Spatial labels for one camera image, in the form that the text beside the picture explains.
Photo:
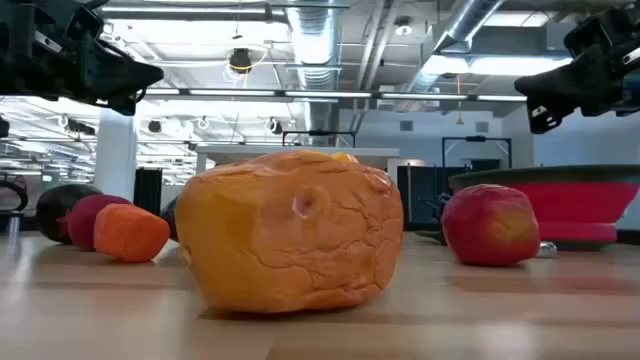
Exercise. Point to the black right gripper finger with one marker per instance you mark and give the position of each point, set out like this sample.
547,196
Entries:
575,80
542,117

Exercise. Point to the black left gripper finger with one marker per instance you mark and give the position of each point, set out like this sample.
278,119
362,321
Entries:
122,106
125,75

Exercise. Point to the red collapsible bowl grey rim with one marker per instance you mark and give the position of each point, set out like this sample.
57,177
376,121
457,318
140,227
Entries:
575,210

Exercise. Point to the red yellow apple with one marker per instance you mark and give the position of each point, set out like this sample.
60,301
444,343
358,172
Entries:
490,225

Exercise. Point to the small red round fruit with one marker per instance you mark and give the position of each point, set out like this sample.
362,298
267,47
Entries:
82,220

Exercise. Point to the black round fruit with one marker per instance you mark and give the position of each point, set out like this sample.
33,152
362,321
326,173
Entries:
52,210

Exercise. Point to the small orange tangerine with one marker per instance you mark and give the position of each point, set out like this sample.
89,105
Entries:
130,232

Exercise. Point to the yellow bell pepper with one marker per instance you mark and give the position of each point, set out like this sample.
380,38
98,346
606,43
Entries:
345,157

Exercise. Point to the orange bell pepper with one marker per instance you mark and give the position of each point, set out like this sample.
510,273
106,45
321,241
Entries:
280,235

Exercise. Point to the white building column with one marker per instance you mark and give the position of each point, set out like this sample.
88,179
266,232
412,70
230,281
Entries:
115,160

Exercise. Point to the black tall cabinet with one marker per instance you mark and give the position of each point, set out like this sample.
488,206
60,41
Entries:
148,190

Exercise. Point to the black round ceiling device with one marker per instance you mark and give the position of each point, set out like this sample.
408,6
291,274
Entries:
240,60

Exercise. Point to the black tool with silver cap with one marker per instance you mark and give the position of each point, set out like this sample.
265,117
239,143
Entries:
547,250

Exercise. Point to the black partition cabinets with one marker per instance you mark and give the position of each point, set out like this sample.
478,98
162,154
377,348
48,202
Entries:
420,195

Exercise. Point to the black metal gantry frame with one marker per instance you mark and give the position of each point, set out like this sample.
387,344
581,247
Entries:
475,138

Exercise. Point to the silver metal post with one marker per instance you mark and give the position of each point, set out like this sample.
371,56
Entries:
13,225

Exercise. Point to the silver ribbed ventilation duct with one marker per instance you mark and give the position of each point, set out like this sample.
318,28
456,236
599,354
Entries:
312,40

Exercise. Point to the black low gantry frame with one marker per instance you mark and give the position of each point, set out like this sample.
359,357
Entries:
320,132

